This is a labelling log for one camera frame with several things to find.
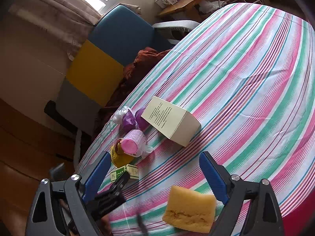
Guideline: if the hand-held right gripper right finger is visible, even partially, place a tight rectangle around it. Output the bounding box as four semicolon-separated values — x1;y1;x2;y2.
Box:
199;151;285;236

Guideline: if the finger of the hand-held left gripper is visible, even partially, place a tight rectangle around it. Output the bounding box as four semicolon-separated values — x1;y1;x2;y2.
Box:
108;171;130;196

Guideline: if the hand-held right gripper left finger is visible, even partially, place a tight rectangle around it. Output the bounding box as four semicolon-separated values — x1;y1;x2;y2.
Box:
25;151;112;236

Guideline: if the small green box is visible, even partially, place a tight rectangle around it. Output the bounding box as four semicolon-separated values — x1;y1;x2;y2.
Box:
110;164;139;183

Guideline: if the yellow plush toy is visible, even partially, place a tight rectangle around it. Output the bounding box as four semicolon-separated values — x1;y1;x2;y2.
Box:
110;139;134;168

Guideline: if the yellow sponge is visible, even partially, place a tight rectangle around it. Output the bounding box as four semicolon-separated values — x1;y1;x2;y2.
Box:
162;185;217;233

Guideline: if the pink cup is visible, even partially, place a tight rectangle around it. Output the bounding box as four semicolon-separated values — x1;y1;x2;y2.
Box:
120;129;153;159

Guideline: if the purple packet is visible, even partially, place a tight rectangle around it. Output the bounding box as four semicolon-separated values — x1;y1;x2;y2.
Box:
122;110;138;134
135;106;151;131

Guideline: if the cream cardboard box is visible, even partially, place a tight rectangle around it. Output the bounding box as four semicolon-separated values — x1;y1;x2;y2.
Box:
141;96;201;148

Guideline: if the person's left hand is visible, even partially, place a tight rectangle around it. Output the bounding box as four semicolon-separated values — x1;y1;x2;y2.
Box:
100;215;112;236

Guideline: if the crumpled clear plastic bag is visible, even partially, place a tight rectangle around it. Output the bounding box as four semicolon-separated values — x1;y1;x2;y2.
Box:
113;106;134;124

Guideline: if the wooden wardrobe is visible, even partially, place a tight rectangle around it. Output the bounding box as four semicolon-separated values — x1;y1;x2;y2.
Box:
0;98;79;236

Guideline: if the person's red clothing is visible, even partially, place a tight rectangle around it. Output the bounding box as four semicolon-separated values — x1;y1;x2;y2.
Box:
281;202;315;236

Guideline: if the grey yellow blue armchair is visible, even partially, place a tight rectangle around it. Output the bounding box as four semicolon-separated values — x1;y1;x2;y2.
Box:
55;4;173;133

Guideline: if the dark red blanket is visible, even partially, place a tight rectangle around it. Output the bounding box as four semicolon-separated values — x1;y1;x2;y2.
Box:
92;47;170;138

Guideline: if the white plastic bag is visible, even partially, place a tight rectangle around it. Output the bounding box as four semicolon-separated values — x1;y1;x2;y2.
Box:
198;0;219;14

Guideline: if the patterned curtain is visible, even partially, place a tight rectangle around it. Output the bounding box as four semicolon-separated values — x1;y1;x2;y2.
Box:
7;0;102;61

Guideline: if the wooden shelf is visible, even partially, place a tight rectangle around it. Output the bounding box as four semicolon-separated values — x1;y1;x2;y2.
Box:
157;0;224;19

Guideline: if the white bed rail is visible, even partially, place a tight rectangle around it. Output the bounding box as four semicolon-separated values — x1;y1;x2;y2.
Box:
153;20;200;41
73;128;83;168

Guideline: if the black padded post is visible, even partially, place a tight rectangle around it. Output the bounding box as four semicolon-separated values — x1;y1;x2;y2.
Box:
44;100;79;138

